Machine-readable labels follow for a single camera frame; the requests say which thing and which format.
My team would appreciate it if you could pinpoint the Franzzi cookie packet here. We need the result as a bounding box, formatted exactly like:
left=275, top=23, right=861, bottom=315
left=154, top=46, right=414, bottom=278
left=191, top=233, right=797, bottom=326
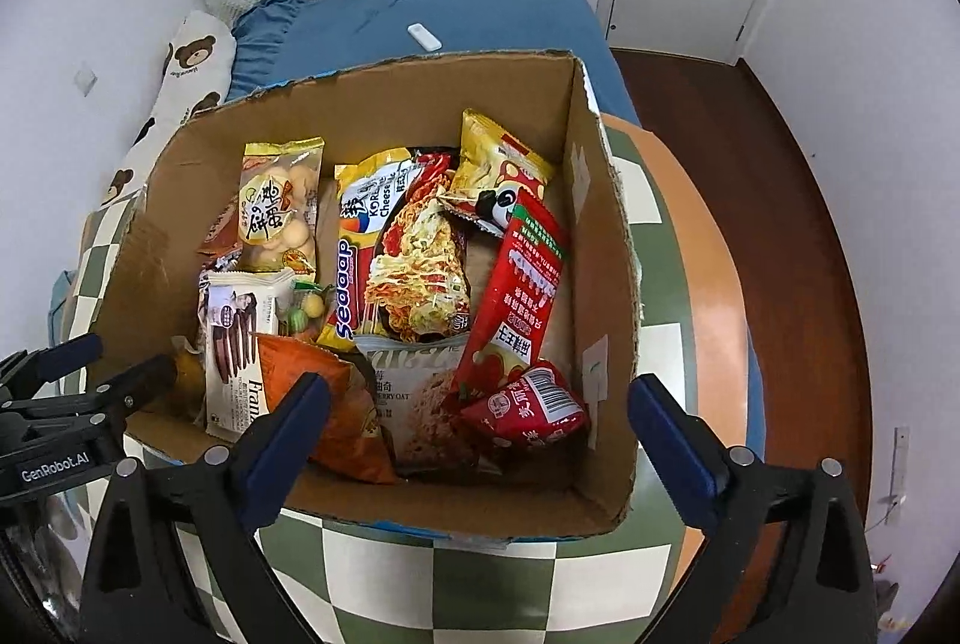
left=200, top=268, right=296, bottom=441

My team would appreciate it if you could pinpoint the brown snack packet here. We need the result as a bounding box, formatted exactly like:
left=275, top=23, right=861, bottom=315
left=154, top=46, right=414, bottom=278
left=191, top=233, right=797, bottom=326
left=197, top=199, right=242, bottom=273

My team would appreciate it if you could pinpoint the colourful candy balls bag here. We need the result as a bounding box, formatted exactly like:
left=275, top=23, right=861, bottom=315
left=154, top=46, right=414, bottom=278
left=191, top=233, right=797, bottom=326
left=280, top=281, right=335, bottom=343

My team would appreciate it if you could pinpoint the yellow biscuit balls packet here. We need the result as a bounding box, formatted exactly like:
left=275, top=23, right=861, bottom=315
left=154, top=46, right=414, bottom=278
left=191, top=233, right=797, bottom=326
left=238, top=137, right=325, bottom=281

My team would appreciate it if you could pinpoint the small dark red packet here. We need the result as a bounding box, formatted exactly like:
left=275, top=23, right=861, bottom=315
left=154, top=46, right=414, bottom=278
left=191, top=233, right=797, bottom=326
left=454, top=361, right=590, bottom=452

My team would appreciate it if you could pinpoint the silver oat cookie packet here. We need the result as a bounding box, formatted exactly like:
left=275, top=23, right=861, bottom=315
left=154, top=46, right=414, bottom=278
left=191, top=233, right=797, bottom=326
left=356, top=335, right=477, bottom=475

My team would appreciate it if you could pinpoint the Sedaap instant noodle packet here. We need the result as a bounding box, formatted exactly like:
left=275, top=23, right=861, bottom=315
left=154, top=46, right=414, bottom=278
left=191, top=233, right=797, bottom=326
left=319, top=146, right=470, bottom=351

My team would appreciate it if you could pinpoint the long red snack packet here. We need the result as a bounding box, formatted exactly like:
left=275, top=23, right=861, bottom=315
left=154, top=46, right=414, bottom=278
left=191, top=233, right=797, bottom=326
left=452, top=189, right=568, bottom=402

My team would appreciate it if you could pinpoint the yellow panda snack packet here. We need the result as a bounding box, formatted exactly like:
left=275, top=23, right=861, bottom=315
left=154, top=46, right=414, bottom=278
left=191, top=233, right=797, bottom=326
left=439, top=109, right=555, bottom=238

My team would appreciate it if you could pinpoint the orange panda snack packet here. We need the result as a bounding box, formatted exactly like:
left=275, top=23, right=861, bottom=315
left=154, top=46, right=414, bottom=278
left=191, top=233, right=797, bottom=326
left=169, top=335, right=205, bottom=421

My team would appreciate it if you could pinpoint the teddy bear print pillow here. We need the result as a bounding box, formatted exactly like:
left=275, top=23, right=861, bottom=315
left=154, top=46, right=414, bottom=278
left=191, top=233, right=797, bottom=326
left=101, top=10, right=236, bottom=206

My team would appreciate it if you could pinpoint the cardboard milk box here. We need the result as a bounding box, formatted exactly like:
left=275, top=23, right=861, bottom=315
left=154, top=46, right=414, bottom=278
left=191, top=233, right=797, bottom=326
left=88, top=52, right=641, bottom=538

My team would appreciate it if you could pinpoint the white remote control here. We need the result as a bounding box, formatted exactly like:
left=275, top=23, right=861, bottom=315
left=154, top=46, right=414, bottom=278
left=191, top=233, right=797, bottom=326
left=407, top=23, right=443, bottom=52

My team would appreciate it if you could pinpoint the wall socket left wall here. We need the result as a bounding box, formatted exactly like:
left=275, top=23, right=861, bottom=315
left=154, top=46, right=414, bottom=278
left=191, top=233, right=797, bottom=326
left=73, top=64, right=98, bottom=98

